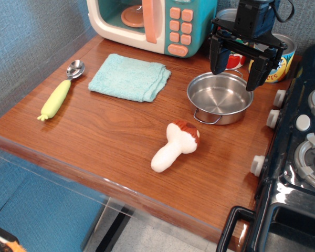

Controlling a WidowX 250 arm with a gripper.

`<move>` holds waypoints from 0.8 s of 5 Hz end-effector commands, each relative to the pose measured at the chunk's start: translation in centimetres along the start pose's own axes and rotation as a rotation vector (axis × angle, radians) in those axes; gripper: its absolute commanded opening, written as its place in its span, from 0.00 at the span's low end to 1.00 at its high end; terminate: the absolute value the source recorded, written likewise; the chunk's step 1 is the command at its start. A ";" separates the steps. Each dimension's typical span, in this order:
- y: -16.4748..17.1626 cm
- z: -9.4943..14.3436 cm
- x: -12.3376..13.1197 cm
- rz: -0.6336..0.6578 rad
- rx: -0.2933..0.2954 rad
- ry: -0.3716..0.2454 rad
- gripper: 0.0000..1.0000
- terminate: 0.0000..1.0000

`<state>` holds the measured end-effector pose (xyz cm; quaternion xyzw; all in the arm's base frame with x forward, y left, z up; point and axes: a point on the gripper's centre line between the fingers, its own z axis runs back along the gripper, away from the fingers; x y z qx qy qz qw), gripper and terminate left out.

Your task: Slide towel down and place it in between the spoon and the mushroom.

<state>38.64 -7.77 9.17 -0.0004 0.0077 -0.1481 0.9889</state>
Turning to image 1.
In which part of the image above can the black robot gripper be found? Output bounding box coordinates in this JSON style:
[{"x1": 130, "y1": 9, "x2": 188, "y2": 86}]
[{"x1": 209, "y1": 1, "x2": 288, "y2": 91}]

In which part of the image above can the plush toy mushroom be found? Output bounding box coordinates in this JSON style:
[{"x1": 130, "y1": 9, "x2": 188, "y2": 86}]
[{"x1": 151, "y1": 120, "x2": 200, "y2": 173}]

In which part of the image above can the light blue folded towel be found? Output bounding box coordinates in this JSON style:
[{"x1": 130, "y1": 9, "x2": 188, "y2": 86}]
[{"x1": 88, "y1": 54, "x2": 171, "y2": 102}]

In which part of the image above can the tomato label can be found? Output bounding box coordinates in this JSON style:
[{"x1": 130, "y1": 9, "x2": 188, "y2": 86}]
[{"x1": 209, "y1": 8, "x2": 247, "y2": 70}]

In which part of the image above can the yellow blue label can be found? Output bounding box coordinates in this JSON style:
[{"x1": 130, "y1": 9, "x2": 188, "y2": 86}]
[{"x1": 248, "y1": 33, "x2": 298, "y2": 84}]

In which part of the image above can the small steel pot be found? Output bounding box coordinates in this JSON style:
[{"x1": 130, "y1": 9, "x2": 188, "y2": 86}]
[{"x1": 187, "y1": 72, "x2": 254, "y2": 125}]

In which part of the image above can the teal toy microwave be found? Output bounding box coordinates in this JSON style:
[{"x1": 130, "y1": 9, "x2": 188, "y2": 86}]
[{"x1": 87, "y1": 0, "x2": 217, "y2": 58}]

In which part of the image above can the dark blue toy stove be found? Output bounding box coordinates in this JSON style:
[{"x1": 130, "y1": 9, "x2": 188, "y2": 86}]
[{"x1": 216, "y1": 45, "x2": 315, "y2": 251}]

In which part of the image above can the orange black object corner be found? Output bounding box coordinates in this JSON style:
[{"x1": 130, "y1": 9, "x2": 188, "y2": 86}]
[{"x1": 0, "y1": 228, "x2": 26, "y2": 252}]

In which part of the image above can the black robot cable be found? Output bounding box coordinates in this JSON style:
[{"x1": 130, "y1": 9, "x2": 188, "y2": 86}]
[{"x1": 267, "y1": 0, "x2": 295, "y2": 23}]

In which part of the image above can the spoon with green handle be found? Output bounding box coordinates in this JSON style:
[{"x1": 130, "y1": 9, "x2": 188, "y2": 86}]
[{"x1": 37, "y1": 60, "x2": 85, "y2": 121}]

